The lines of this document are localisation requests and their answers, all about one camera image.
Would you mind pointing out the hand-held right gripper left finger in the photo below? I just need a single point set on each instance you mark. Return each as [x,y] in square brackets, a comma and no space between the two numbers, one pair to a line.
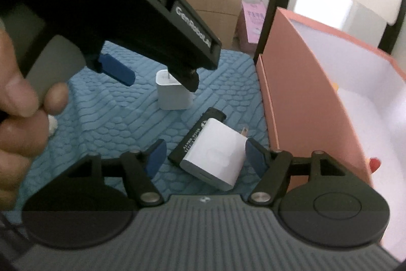
[156,156]

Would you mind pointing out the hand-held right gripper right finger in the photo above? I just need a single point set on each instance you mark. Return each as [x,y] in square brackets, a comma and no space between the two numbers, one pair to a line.
[254,157]

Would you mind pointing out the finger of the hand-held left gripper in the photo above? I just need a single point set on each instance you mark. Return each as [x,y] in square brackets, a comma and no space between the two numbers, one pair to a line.
[118,69]
[189,80]

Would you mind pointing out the small white charger plug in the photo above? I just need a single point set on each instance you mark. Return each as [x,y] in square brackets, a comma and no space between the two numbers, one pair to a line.
[170,93]

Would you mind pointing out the large white charger plug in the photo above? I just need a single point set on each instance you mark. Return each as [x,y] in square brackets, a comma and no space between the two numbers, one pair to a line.
[214,160]

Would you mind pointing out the pink cardboard box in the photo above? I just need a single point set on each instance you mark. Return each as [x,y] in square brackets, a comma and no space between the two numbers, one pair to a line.
[304,93]

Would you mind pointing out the person's left hand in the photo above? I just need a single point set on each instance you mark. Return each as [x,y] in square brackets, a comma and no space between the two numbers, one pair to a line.
[16,118]

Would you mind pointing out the blue textured blanket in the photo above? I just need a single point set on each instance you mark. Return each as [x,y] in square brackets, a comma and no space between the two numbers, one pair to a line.
[127,118]

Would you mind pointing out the pink booklet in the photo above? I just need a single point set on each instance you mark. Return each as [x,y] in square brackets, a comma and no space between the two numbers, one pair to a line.
[252,21]

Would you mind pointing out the black red figurine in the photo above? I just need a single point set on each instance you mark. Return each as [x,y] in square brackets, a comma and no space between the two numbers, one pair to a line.
[375,163]

